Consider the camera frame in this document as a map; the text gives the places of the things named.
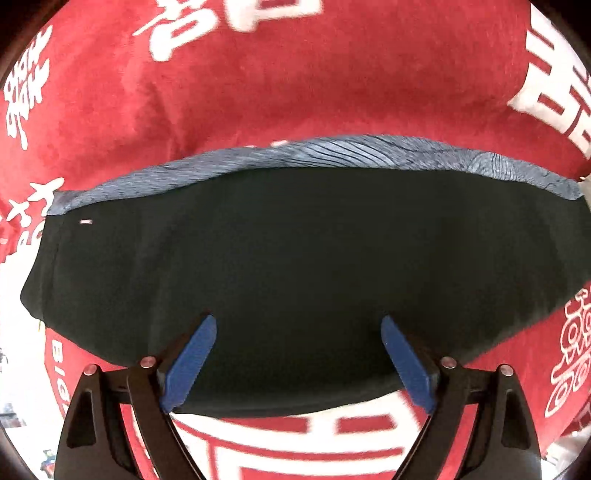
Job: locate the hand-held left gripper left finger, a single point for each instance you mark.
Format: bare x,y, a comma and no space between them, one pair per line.
187,364

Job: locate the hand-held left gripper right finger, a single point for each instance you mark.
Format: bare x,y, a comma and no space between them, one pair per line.
408,364

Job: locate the black pants with blue lining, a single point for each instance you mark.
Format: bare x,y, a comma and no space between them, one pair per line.
295,254

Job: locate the red printed blanket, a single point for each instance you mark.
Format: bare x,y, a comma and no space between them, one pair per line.
323,83

